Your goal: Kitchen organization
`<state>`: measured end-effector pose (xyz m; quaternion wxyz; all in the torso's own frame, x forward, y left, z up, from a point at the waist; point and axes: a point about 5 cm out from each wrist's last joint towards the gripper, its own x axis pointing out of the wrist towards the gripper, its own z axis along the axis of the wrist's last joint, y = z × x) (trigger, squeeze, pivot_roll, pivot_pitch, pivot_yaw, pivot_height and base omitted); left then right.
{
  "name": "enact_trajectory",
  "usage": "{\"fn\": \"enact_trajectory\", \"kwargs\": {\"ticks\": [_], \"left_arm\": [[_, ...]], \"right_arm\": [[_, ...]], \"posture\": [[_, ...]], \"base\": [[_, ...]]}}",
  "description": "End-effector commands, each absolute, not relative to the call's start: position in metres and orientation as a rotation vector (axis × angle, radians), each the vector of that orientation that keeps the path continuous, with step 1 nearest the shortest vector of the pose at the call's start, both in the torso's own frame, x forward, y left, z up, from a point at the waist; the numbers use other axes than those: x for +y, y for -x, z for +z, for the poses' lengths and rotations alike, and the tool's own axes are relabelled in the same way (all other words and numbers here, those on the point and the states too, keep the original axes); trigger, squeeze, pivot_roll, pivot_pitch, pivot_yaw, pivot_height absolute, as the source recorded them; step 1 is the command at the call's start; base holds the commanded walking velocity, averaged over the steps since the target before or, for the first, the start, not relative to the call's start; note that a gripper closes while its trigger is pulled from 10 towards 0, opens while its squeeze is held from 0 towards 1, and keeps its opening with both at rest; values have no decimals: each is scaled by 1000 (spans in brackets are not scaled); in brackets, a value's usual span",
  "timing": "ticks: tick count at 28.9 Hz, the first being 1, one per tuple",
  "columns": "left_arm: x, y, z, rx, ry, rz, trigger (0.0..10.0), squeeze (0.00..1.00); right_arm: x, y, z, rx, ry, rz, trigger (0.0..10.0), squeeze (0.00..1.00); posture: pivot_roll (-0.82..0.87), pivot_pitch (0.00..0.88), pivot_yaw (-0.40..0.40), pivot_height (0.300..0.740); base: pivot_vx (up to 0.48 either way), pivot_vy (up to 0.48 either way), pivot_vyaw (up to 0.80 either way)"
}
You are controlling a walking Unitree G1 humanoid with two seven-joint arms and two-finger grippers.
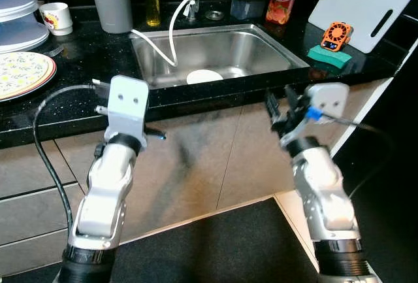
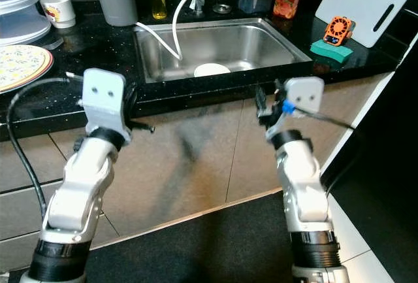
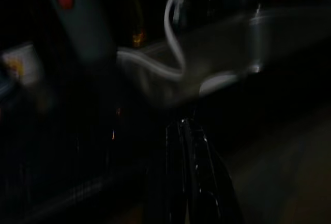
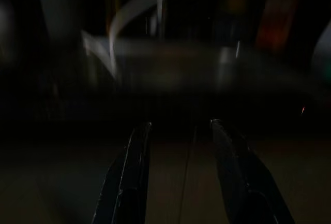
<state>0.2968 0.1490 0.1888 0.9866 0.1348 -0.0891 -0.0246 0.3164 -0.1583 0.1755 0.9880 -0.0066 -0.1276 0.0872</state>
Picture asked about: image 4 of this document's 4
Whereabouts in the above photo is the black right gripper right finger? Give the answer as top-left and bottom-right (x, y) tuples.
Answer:
(210, 119), (295, 224)

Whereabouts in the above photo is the stainless steel sink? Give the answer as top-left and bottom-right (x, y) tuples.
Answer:
(80, 31), (313, 100)

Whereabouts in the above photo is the white container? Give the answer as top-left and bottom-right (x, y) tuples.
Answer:
(311, 21), (331, 86)

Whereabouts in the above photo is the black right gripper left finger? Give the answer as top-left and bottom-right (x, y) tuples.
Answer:
(93, 122), (152, 224)

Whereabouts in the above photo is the white flexible hose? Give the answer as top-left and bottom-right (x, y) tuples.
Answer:
(108, 0), (205, 77)

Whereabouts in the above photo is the grey tumbler bottle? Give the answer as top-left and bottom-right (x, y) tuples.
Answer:
(36, 0), (87, 53)

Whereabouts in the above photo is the red juice carton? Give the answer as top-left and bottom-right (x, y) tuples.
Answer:
(254, 0), (304, 53)

